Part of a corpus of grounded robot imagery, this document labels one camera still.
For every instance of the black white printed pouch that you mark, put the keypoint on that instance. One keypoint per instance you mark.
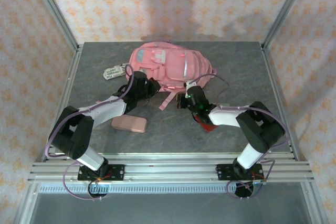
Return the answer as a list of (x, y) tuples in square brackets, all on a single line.
[(114, 72)]

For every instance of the aluminium frame post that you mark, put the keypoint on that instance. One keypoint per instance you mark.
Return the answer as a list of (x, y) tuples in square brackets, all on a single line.
[(56, 11), (284, 11)]

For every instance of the aluminium frame cross rail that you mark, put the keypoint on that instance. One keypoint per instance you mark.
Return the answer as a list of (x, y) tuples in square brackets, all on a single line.
[(170, 169)]

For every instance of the pink backpack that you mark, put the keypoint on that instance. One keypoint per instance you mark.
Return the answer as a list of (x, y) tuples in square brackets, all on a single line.
[(170, 64)]

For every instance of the pink pencil case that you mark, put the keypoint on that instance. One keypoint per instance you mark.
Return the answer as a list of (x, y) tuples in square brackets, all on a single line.
[(130, 123)]

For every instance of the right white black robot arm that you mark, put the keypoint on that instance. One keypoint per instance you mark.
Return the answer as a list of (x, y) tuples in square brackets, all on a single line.
[(225, 116)]

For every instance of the aluminium frame side rail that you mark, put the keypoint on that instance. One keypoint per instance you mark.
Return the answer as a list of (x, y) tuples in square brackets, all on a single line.
[(273, 77), (65, 90)]

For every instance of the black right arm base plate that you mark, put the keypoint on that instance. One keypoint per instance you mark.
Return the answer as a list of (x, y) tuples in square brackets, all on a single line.
[(221, 171)]

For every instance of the red wallet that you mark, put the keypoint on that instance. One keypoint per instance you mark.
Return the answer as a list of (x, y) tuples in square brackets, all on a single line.
[(208, 126)]

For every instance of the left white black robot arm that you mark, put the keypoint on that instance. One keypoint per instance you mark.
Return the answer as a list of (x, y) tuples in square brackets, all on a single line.
[(105, 108)]

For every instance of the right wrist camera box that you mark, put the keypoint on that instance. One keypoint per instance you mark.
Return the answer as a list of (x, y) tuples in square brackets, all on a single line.
[(190, 84)]

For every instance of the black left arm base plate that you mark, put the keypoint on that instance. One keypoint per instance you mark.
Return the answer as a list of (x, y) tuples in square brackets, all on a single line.
[(115, 172)]

